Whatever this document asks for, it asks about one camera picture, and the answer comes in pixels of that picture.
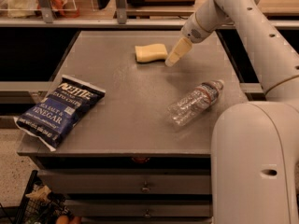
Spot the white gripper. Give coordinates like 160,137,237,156
165,14,207,66

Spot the yellow sponge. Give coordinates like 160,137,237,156
135,44,168,63

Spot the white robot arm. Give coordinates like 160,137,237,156
166,0,299,224

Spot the blue kettle chip bag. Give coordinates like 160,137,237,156
14,75,106,151

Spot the clear plastic water bottle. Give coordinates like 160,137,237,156
167,80,224,126

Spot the grey drawer cabinet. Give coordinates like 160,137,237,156
18,31,246,224

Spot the clear plastic bin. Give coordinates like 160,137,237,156
0,0,79,18

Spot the grey shelf rail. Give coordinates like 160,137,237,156
0,16,299,30

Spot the black wire basket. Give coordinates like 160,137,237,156
13,170,74,224

